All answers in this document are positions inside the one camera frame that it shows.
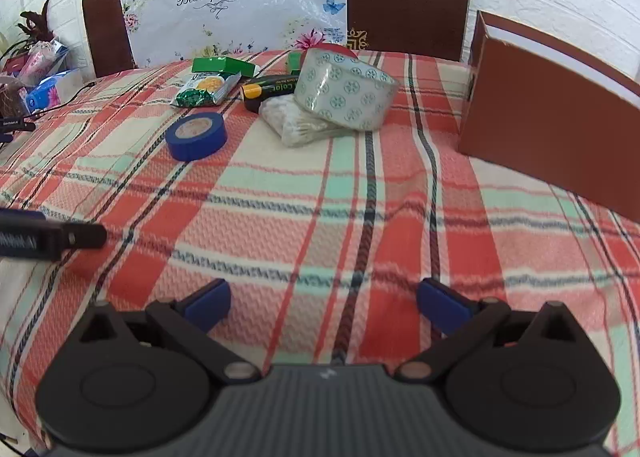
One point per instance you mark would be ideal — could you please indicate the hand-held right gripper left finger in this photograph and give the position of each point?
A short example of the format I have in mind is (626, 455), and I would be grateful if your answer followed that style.
(207, 304)

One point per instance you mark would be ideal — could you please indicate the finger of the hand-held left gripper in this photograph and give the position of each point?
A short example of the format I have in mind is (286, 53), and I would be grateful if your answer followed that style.
(60, 237)

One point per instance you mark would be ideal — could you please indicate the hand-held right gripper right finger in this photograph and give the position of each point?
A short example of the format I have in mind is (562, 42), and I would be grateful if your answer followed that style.
(442, 304)

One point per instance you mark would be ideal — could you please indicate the blue tape roll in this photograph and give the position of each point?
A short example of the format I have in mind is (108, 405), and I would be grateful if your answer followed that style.
(200, 144)

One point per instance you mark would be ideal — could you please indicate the cotton swab pack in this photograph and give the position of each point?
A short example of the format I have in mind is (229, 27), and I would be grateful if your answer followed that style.
(290, 124)

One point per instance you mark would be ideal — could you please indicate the brown cardboard box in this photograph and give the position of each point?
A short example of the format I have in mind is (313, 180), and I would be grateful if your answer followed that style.
(540, 127)

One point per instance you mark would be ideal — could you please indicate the green yellow snack packet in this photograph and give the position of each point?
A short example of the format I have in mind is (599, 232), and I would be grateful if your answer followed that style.
(200, 87)

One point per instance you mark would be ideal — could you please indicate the patterned clear tape roll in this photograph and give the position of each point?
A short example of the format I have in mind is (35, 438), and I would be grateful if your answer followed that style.
(350, 102)

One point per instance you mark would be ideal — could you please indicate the black marker with blue cap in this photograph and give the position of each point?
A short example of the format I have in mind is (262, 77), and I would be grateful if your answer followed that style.
(272, 87)

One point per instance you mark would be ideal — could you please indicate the black device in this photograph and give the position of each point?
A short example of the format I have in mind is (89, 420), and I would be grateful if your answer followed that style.
(17, 125)

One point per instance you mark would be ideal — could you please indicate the plaid tablecloth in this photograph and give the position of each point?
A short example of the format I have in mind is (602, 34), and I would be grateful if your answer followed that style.
(350, 217)

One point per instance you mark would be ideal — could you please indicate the blue tissue pack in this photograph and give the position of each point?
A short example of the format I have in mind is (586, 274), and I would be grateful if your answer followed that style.
(47, 92)

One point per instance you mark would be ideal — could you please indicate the pink packet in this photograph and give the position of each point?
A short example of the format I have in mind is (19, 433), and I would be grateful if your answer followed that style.
(40, 57)

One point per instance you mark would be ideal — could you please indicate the small green box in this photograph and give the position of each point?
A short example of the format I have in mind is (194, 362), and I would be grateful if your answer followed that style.
(294, 62)

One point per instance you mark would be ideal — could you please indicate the floral plastic bag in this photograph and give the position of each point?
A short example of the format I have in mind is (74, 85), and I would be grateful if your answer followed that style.
(225, 22)

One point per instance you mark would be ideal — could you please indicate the red tape roll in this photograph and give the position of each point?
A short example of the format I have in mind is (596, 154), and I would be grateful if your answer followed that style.
(345, 49)

